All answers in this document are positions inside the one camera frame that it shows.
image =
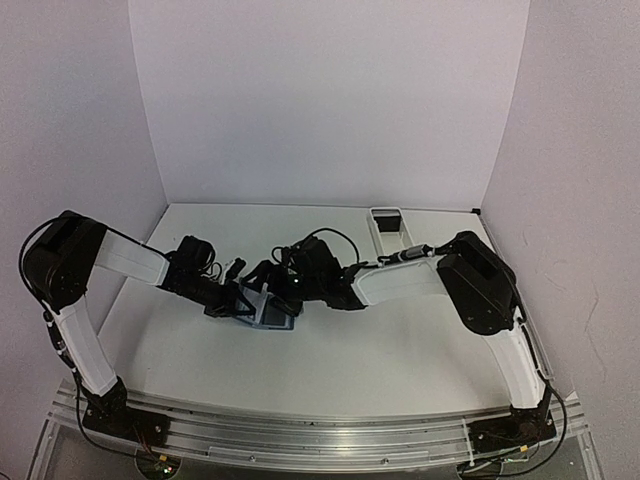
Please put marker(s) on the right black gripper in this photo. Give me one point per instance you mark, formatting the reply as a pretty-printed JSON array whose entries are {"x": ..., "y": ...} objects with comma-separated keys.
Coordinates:
[{"x": 275, "y": 289}]

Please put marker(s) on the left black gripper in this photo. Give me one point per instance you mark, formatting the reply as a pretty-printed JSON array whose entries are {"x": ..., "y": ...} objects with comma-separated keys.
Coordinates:
[{"x": 223, "y": 308}]

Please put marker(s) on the blue card holder wallet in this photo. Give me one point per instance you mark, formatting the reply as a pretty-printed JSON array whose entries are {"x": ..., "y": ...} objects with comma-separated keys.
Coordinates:
[{"x": 258, "y": 308}]

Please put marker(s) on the black VIP card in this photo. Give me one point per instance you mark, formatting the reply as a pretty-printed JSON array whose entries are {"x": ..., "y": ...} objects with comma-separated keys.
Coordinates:
[{"x": 274, "y": 319}]

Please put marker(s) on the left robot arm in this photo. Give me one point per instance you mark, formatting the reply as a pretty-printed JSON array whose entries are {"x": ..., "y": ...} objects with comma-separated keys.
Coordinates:
[{"x": 56, "y": 263}]

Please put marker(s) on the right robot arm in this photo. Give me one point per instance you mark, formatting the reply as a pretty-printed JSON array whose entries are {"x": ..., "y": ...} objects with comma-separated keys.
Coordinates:
[{"x": 480, "y": 286}]

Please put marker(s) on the white plastic tray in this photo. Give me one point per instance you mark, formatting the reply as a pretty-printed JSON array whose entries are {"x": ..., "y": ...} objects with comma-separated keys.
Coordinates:
[{"x": 386, "y": 244}]

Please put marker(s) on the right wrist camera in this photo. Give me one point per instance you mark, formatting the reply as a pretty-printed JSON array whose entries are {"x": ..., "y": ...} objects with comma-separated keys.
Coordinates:
[{"x": 284, "y": 257}]

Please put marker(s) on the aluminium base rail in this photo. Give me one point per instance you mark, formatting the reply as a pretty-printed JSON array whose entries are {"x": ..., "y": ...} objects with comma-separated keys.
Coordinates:
[{"x": 207, "y": 441}]

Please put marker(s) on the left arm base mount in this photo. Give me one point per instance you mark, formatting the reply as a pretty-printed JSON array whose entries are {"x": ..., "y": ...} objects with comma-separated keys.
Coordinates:
[{"x": 110, "y": 415}]

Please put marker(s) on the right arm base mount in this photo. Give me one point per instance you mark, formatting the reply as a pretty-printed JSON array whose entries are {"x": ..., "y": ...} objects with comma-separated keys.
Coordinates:
[{"x": 521, "y": 427}]

